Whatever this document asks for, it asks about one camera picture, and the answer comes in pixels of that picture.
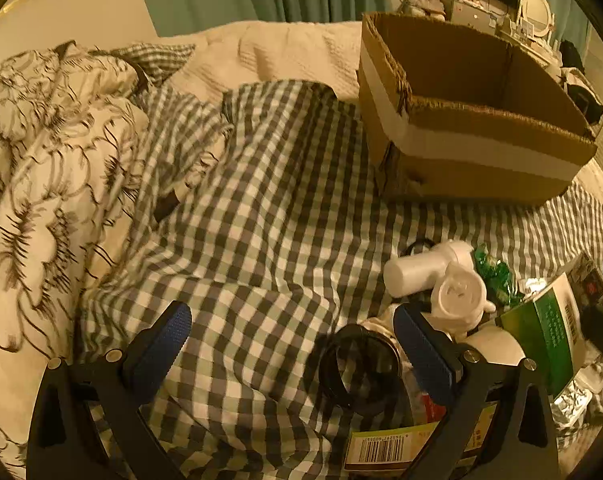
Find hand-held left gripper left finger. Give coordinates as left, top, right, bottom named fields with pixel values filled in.
left=26, top=301, right=194, bottom=480

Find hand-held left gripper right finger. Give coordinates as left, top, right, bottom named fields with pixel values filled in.
left=392, top=304, right=567, bottom=480

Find cardboard box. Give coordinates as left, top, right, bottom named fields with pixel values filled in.
left=356, top=11, right=598, bottom=206

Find green and white carton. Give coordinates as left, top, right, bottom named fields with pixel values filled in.
left=499, top=272, right=582, bottom=396

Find white plastic bottle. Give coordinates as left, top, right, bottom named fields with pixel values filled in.
left=459, top=327, right=527, bottom=368

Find silver foil packet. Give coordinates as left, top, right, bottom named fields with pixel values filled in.
left=551, top=375, right=603, bottom=431

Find white plug-in device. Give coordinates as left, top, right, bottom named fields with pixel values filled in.
left=384, top=240, right=477, bottom=298

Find green candy wrapper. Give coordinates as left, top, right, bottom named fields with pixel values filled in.
left=471, top=242, right=525, bottom=308

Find yellow barcode packet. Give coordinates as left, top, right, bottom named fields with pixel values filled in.
left=344, top=420, right=497, bottom=473

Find grey checked bedsheet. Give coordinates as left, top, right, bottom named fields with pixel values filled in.
left=76, top=42, right=603, bottom=480

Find floral print duvet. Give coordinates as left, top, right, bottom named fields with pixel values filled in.
left=0, top=42, right=152, bottom=471

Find chair with draped jacket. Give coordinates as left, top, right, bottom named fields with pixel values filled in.
left=559, top=40, right=603, bottom=123

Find white dressing table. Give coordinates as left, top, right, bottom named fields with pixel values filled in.
left=499, top=22, right=565, bottom=68

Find white quilted blanket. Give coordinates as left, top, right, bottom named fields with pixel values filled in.
left=156, top=20, right=365, bottom=111

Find white oval mirror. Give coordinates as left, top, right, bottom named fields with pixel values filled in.
left=519, top=0, right=557, bottom=38

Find small grey fridge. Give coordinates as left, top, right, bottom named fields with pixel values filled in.
left=444, top=0, right=502, bottom=28

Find black ring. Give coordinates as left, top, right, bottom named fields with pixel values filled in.
left=319, top=324, right=407, bottom=413

